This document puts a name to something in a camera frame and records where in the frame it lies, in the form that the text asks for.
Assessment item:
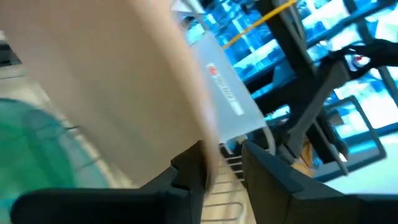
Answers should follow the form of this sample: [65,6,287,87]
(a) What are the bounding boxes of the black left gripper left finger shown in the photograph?
[11,139,209,224]

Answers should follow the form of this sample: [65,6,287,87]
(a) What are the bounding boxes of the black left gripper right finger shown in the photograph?
[242,140,398,224]

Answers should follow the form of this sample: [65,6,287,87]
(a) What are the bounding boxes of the green glass plate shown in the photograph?
[0,98,109,224]

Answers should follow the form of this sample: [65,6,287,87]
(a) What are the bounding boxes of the pink plate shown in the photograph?
[0,0,220,190]

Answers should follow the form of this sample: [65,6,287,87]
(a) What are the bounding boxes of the brown wooden stool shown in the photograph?
[292,139,315,178]

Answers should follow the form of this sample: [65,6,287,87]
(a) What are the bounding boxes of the white box with red label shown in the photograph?
[172,0,268,144]

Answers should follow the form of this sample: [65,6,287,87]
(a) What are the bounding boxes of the white wire dish rack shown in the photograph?
[55,0,277,224]

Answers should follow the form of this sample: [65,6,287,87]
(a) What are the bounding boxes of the yellow cable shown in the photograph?
[222,0,297,50]

